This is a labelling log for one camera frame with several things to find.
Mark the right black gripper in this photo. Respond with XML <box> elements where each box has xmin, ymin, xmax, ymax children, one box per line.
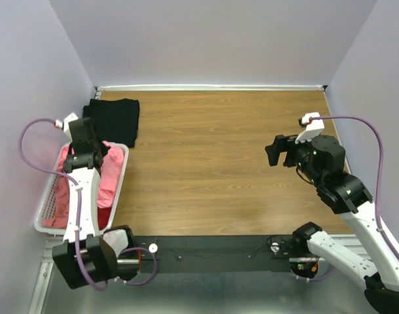
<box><xmin>264</xmin><ymin>130</ymin><xmax>323</xmax><ymax>186</ymax></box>

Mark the pink t shirt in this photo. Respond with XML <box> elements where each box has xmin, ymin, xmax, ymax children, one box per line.
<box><xmin>57</xmin><ymin>141</ymin><xmax>126</xmax><ymax>209</ymax></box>

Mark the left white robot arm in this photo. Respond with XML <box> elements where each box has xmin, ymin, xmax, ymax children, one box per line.
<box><xmin>52</xmin><ymin>114</ymin><xmax>135</xmax><ymax>291</ymax></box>

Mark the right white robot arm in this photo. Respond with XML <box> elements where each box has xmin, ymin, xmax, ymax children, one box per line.
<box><xmin>265</xmin><ymin>135</ymin><xmax>399</xmax><ymax>313</ymax></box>

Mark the folded black t shirt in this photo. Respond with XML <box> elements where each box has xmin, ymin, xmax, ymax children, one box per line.
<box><xmin>82</xmin><ymin>98</ymin><xmax>140</xmax><ymax>148</ymax></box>

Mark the salmon t shirt in basket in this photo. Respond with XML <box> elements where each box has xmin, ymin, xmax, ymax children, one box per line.
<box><xmin>42</xmin><ymin>177</ymin><xmax>69</xmax><ymax>229</ymax></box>

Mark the red t shirt in basket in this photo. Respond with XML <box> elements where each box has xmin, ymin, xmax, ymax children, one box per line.
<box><xmin>97</xmin><ymin>207</ymin><xmax>113</xmax><ymax>230</ymax></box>

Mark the white plastic laundry basket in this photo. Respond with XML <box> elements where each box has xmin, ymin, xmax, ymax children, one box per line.
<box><xmin>34</xmin><ymin>142</ymin><xmax>129</xmax><ymax>236</ymax></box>

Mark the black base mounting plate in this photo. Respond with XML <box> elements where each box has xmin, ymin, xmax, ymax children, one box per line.
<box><xmin>97</xmin><ymin>234</ymin><xmax>328</xmax><ymax>275</ymax></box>

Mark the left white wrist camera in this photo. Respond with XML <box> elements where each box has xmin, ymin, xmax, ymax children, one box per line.
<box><xmin>54</xmin><ymin>113</ymin><xmax>78</xmax><ymax>141</ymax></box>

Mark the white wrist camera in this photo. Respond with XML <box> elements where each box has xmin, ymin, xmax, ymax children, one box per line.
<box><xmin>54</xmin><ymin>113</ymin><xmax>78</xmax><ymax>141</ymax></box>
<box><xmin>295</xmin><ymin>112</ymin><xmax>324</xmax><ymax>144</ymax></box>

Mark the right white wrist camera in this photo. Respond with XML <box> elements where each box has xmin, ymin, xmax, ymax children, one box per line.
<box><xmin>295</xmin><ymin>112</ymin><xmax>324</xmax><ymax>144</ymax></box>

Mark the aluminium frame rail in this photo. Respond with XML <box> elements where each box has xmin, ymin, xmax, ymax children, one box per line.
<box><xmin>95</xmin><ymin>84</ymin><xmax>326</xmax><ymax>92</ymax></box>

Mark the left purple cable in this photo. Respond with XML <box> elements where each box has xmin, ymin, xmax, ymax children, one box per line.
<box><xmin>18</xmin><ymin>118</ymin><xmax>158</xmax><ymax>292</ymax></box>

